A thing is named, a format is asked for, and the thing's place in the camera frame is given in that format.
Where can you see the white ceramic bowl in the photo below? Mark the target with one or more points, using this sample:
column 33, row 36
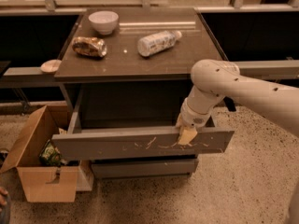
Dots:
column 104, row 22

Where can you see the open cardboard box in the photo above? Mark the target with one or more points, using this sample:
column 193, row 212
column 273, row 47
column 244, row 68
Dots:
column 46, row 184

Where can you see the grey bottom drawer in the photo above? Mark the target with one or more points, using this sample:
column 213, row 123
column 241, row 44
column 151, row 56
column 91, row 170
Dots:
column 144, row 168

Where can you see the crushed metal can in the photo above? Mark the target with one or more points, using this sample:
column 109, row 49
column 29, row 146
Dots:
column 89, row 46

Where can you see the grey bench ledge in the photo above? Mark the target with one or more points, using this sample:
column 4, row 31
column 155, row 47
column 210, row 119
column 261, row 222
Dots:
column 32, row 77

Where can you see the green snack bag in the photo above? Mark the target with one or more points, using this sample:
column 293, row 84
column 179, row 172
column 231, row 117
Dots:
column 50, row 155

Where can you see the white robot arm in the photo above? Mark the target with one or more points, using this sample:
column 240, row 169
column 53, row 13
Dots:
column 213, row 80

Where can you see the clear plastic bottle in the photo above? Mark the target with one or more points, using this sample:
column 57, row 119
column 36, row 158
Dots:
column 158, row 42

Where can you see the grey drawer cabinet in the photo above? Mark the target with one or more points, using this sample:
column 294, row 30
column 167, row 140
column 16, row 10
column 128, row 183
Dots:
column 124, row 69

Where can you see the grey drawer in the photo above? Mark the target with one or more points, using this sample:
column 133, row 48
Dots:
column 123, row 125
column 144, row 168

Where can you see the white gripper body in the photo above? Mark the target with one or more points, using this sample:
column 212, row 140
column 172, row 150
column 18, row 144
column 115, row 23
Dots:
column 192, row 117

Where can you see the grey top drawer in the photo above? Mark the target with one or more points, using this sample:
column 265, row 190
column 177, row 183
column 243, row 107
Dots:
column 123, row 125

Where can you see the small round pale dish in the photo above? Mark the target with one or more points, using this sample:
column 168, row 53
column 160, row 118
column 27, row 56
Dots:
column 50, row 66

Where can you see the person at left edge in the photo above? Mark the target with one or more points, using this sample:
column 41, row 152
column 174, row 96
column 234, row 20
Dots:
column 5, row 206

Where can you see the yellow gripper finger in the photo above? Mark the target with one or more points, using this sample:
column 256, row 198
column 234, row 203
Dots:
column 179, row 121
column 186, row 135

